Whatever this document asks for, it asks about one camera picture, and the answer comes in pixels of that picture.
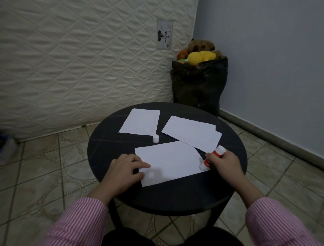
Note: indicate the grey mattress label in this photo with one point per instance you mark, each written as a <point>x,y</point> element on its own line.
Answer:
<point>164,35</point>

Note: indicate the white quilted mattress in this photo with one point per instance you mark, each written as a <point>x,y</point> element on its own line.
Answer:
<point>76,63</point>

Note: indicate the person's left forearm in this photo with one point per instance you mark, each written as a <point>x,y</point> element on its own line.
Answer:
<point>81,218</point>

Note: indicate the person's right hand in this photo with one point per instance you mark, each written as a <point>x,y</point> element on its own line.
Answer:
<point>227,164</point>

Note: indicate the round black table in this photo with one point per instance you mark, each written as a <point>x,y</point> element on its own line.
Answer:
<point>111,142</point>

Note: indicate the white glue stick cap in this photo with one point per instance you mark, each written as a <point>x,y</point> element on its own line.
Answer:
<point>155,139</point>

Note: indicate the black plastic bag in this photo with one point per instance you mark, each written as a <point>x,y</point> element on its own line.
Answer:
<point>198,86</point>

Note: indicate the person's left leg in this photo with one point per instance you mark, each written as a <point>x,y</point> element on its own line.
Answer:
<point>126,238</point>

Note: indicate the person's right forearm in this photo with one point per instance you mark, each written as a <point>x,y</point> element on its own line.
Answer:
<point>268,218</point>

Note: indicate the person's left hand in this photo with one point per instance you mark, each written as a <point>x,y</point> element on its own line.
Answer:
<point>121,174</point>

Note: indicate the person's left thumb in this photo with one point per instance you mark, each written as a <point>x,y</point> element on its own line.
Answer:
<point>135,172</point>

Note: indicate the orange plush toy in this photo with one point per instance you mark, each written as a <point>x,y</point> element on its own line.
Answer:
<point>183,54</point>

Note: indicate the white paper sheet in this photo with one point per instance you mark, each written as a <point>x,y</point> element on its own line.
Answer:
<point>219,135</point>
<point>140,121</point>
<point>189,131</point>
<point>172,162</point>

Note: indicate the green plush toy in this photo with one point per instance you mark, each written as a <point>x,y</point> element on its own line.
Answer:
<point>182,61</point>

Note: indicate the blue white bag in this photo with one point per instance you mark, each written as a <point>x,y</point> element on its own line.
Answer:
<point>6,148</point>

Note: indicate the brown plush toy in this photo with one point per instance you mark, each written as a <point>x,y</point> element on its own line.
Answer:
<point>201,45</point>

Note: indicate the person's right thumb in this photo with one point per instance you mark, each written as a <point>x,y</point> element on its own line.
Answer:
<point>210,155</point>

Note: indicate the yellow plush toy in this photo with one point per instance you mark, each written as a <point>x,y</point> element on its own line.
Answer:
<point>197,57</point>

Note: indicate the red white glue stick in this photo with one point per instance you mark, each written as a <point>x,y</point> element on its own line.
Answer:
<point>215,152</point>

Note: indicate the person's leg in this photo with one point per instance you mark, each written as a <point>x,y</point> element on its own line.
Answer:
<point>215,238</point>
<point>126,238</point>

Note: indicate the person's right leg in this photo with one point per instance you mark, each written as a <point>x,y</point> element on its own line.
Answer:
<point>215,238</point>

